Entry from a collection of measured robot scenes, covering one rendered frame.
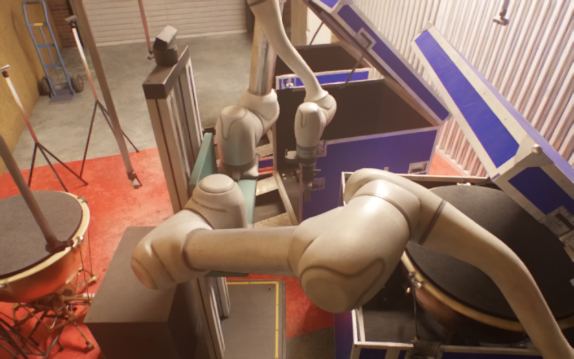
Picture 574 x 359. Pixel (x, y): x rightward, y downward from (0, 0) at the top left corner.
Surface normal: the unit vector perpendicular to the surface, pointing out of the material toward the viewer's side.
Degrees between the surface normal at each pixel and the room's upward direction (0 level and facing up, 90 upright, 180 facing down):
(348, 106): 90
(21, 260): 0
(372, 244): 31
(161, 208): 0
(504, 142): 52
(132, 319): 0
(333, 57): 90
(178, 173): 90
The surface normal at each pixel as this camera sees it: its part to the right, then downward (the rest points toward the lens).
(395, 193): 0.24, -0.77
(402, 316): 0.00, -0.79
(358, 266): 0.26, -0.28
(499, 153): -0.79, -0.51
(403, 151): 0.26, 0.59
